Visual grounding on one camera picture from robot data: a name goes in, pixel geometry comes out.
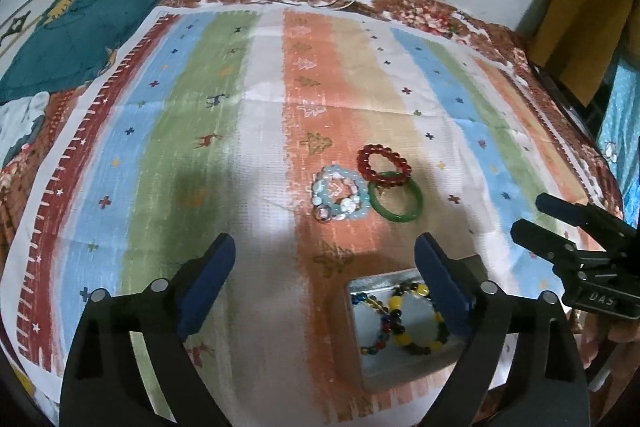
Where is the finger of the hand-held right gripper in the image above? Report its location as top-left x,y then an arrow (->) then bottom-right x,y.
511,218 -> 627,277
536,193 -> 640,254

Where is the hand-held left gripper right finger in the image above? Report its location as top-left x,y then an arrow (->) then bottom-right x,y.
414,232 -> 591,427

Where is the teal cloth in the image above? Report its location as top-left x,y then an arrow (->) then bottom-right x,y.
0,0 -> 163,105

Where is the turquoise patterned cloth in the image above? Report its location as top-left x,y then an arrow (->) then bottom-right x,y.
597,57 -> 640,202

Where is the multicolour bead bracelet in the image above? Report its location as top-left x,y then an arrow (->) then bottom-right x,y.
350,292 -> 401,355

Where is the pastel mixed bead bracelet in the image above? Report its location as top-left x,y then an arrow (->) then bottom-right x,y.
314,176 -> 362,221

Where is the green jade bangle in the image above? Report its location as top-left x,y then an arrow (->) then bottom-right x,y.
368,172 -> 425,223

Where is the red bead bracelet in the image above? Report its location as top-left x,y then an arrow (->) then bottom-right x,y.
357,144 -> 413,182

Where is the metal tin box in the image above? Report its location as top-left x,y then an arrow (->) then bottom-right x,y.
347,267 -> 483,393

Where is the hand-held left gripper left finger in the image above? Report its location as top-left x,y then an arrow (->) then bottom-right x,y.
59,233 -> 237,427

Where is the white cloth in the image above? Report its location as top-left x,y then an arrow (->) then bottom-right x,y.
0,92 -> 51,170

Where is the striped printed mat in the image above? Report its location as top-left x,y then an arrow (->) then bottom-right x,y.
2,6 -> 623,426

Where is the person's right hand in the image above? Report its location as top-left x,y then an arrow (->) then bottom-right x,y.
580,318 -> 640,391

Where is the light blue bead bracelet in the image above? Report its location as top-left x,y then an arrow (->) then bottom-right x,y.
311,164 -> 371,223

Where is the yellow bead bracelet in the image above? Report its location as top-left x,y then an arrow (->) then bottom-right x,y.
387,284 -> 451,355

